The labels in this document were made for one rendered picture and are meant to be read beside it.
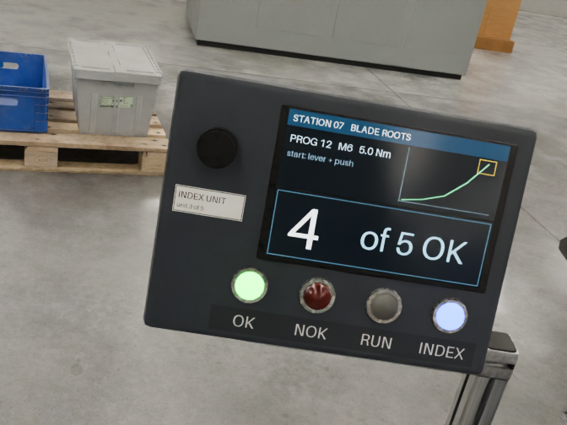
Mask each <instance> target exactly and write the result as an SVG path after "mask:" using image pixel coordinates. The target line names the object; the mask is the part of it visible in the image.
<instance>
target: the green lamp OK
mask: <svg viewBox="0 0 567 425"><path fill-rule="evenodd" d="M267 288H268V282H267V277H266V275H265V274H264V273H263V272H262V271H261V270H259V269H257V268H255V267H244V268H242V269H240V270H239V271H237V272H236V274H235V275H234V276H233V278H232V281H231V289H232V292H233V294H234V296H236V298H238V299H239V300H240V301H242V302H244V303H249V304H251V303H255V302H257V301H259V300H260V299H262V298H263V297H264V295H265V294H266V292H267Z"/></svg>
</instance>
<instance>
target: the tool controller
mask: <svg viewBox="0 0 567 425"><path fill-rule="evenodd" d="M536 140H537V133H536V132H535V131H533V130H532V129H531V128H528V127H523V126H514V125H509V124H504V123H498V122H494V121H485V120H479V119H475V118H470V117H465V116H456V115H451V114H446V113H441V112H436V111H431V110H422V109H417V108H412V107H407V106H402V105H393V104H387V103H383V102H378V101H373V100H364V99H359V98H354V97H349V96H344V95H339V94H330V93H325V92H320V91H315V90H310V89H301V88H296V87H291V86H286V85H281V84H276V83H267V82H262V81H257V80H252V79H247V78H238V77H233V76H228V75H223V74H218V73H209V72H204V71H199V70H194V69H189V68H187V69H183V70H181V71H180V73H179V75H178V78H177V84H176V90H175V101H174V107H173V113H172V119H171V125H170V136H169V142H168V148H167V154H166V161H165V172H164V178H163V184H162V190H161V196H160V202H159V213H158V219H157V225H156V231H155V237H154V248H153V254H152V261H151V267H150V273H149V278H148V289H147V295H146V301H145V307H144V313H143V320H144V324H145V325H147V326H149V327H154V328H160V329H166V330H172V331H183V332H189V333H195V334H201V335H206V336H217V337H223V338H229V339H236V340H241V341H247V342H258V343H264V344H270V345H275V346H281V347H292V348H299V349H305V350H310V351H316V352H327V353H333V354H339V355H344V356H350V357H356V358H368V359H374V360H380V361H385V362H391V363H402V364H408V365H414V366H419V367H426V368H432V369H443V370H449V371H454V372H460V373H466V374H481V373H482V371H483V366H484V362H485V358H486V355H487V351H488V347H489V340H490V337H491V333H492V329H493V325H494V318H495V315H496V311H497V307H498V303H499V300H500V293H501V289H502V285H503V281H504V278H505V271H506V267H507V264H508V260H509V256H510V249H511V246H512V242H513V238H514V234H515V231H516V224H517V220H518V216H519V212H520V209H521V202H522V198H523V194H524V190H525V187H526V183H527V177H528V173H529V169H530V165H531V162H532V155H533V151H534V147H535V143H536ZM276 187H279V188H284V189H290V190H295V191H304V192H310V193H316V194H321V195H326V196H335V197H341V198H345V202H344V206H343V215H342V219H341V224H340V229H339V233H338V238H337V246H336V250H335V256H334V260H333V264H332V266H330V265H325V264H319V263H314V262H308V261H298V260H292V259H287V258H281V257H276V256H265V250H266V245H267V236H268V231H269V226H270V221H271V216H272V210H273V201H274V197H275V191H276ZM244 267H255V268H257V269H259V270H261V271H262V272H263V273H264V274H265V275H266V277H267V282H268V288H267V292H266V294H265V295H264V297H263V298H262V299H260V300H259V301H257V302H255V303H251V304H249V303H244V302H242V301H240V300H239V299H238V298H236V296H234V294H233V292H232V289H231V281H232V278H233V276H234V275H235V274H236V272H237V271H239V270H240V269H242V268H244ZM313 277H321V278H325V279H326V280H328V281H329V282H330V283H331V284H332V285H333V287H334V289H335V294H336V295H335V300H334V303H333V305H332V307H331V308H330V309H328V310H327V311H325V312H323V313H319V314H316V313H311V312H310V311H308V310H306V309H305V308H304V307H303V306H302V304H301V303H300V299H299V291H300V288H301V286H302V285H303V283H304V282H306V281H307V280H309V279H311V278H313ZM378 288H390V289H392V290H394V291H396V292H397V293H398V295H399V296H400V298H401V300H402V310H401V313H400V315H399V316H398V317H397V318H396V319H395V320H394V321H392V322H389V323H379V322H376V321H374V320H372V319H371V318H370V317H369V316H368V314H367V312H366V308H365V303H366V300H367V298H368V297H369V295H370V294H371V293H372V292H373V291H375V290H376V289H378ZM447 298H454V299H458V300H460V301H461V302H463V304H464V305H465V306H466V309H467V323H466V324H465V325H464V326H463V327H462V328H461V329H460V330H459V331H457V332H454V333H444V332H442V331H440V330H438V329H437V328H436V327H435V326H434V324H433V322H432V319H431V313H432V310H433V308H434V307H435V305H436V304H437V303H438V302H439V301H441V300H442V299H447Z"/></svg>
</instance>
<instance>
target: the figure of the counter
mask: <svg viewBox="0 0 567 425"><path fill-rule="evenodd" d="M344 202H345V198H341V197H335V196H326V195H321V194H316V193H310V192H304V191H295V190H290V189H284V188H279V187H276V191H275V197H274V201H273V210H272V216H271V221H270V226H269V231H268V236H267V245H266V250H265V256H276V257H281V258H287V259H292V260H298V261H308V262H314V263H319V264H325V265H330V266H332V264H333V260H334V256H335V250H336V246H337V242H338V233H339V229H340V224H341V219H342V215H343V206H344Z"/></svg>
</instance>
